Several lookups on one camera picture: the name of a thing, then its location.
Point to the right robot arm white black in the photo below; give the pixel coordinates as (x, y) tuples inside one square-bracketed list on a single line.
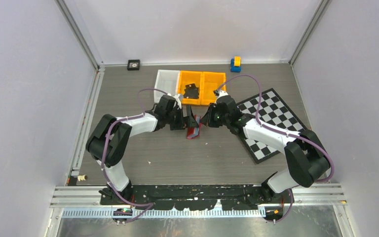
[(306, 159)]

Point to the black card in bin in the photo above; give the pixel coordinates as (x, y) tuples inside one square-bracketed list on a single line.
[(191, 91)]

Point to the blue yellow toy block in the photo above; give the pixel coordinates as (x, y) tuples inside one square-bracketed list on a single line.
[(235, 64)]

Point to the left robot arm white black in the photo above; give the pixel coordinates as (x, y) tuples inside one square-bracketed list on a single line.
[(109, 139)]

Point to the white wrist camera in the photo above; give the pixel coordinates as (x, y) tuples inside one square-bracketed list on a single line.
[(178, 98), (219, 94)]

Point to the red card holder wallet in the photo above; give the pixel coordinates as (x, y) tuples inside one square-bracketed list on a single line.
[(193, 132)]

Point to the small black square box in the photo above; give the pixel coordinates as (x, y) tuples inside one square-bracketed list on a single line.
[(133, 65)]

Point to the black white checkerboard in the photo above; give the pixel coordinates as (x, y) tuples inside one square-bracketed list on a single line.
[(273, 110)]

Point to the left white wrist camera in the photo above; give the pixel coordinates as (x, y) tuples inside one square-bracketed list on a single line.
[(178, 98)]

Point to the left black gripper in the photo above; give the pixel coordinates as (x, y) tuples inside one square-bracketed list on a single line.
[(187, 121)]

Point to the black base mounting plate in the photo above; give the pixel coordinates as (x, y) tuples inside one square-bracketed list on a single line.
[(195, 197)]

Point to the empty orange bin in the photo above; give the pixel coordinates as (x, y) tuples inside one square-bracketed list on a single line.
[(209, 83)]

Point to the orange bin with cards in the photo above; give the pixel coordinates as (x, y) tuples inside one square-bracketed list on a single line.
[(188, 77)]

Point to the aluminium rail frame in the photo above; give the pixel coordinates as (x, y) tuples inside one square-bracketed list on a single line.
[(84, 202)]

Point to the white plastic bin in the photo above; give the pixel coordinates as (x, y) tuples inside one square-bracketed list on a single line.
[(167, 81)]

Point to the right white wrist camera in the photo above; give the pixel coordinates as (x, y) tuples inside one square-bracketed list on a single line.
[(219, 94)]

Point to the small beige spool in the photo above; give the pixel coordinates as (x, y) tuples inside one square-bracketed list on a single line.
[(81, 178)]

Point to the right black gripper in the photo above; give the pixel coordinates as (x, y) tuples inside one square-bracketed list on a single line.
[(207, 120)]

